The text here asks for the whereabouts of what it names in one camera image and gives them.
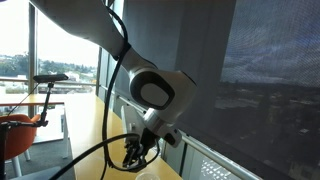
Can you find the dark mesh roller blind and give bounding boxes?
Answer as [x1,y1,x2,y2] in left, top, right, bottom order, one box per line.
[114,0,320,180]

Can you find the black stereo camera bar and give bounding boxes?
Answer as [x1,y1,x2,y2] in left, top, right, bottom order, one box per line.
[32,73,70,84]

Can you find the clear plastic cup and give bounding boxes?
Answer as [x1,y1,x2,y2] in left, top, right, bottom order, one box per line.
[134,171,160,180]

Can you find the black camera stand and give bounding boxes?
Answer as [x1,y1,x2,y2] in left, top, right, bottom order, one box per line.
[0,81,56,180]

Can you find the grey metal handrail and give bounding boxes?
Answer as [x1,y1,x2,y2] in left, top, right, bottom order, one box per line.
[99,84,264,180]

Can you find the orange chair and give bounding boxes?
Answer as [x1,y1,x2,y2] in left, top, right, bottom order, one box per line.
[0,113,42,178]

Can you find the thin black camera cable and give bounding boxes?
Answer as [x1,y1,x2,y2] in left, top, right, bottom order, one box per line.
[6,83,39,118]

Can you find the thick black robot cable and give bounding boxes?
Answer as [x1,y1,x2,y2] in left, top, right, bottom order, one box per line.
[49,4,162,180]

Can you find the grey window mullion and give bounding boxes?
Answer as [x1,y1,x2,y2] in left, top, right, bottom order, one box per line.
[28,3,37,118]

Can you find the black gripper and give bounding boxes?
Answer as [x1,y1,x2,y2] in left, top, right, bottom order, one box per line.
[122,128,158,172]

